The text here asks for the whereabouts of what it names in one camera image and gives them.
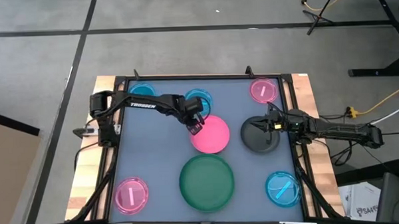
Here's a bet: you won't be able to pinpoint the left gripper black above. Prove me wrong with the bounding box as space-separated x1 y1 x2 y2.
179 105 206 137

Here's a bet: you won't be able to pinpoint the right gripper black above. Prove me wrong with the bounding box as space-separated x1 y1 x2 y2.
249 116 302 136

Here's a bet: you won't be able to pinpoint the opaque pink plastic plate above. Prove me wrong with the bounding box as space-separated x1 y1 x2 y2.
189 114 231 156

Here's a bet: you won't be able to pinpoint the small clear blue plate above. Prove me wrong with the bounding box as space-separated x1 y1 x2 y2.
264 169 303 209
128 82 157 98
184 88 214 117

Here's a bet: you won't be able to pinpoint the small clear pink plate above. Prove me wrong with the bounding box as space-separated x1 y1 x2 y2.
112 175 150 216
249 76 281 106

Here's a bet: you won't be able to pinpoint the grey-blue table mat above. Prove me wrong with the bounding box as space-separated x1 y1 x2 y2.
103 74 306 224

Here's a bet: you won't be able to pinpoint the large green plastic plate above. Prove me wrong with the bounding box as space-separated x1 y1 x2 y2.
178 153 237 215

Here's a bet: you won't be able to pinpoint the black tripod stand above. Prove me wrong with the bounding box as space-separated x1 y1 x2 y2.
301 0 341 37

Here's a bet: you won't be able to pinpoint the white printed cardboard box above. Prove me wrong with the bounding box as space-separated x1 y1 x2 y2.
337 181 383 223

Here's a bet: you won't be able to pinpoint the grey chair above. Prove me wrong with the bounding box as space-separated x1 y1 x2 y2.
372 101 399 224

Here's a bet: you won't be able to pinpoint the brown cardboard panel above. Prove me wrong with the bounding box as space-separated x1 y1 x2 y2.
0 107 45 224

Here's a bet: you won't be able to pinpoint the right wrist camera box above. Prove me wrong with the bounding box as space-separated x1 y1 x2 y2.
267 109 281 124

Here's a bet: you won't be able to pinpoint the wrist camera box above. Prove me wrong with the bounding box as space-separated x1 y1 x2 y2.
185 96 205 112
267 109 281 124

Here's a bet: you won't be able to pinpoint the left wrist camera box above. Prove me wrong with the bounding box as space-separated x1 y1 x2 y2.
185 96 205 112

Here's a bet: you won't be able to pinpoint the black table frame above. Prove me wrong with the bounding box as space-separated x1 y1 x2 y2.
84 67 324 224

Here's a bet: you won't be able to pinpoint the black floor cables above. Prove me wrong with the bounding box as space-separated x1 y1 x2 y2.
318 110 399 175

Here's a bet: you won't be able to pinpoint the black diagonal frame strut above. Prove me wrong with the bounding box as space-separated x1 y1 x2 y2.
294 160 346 221
66 154 120 223

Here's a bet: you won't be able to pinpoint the white cable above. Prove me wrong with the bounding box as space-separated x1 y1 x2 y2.
368 101 399 126

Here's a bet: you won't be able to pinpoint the thin yellow cable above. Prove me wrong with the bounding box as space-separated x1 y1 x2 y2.
291 0 352 13

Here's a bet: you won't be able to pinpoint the black desk leg frame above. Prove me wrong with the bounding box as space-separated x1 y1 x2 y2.
317 0 399 79

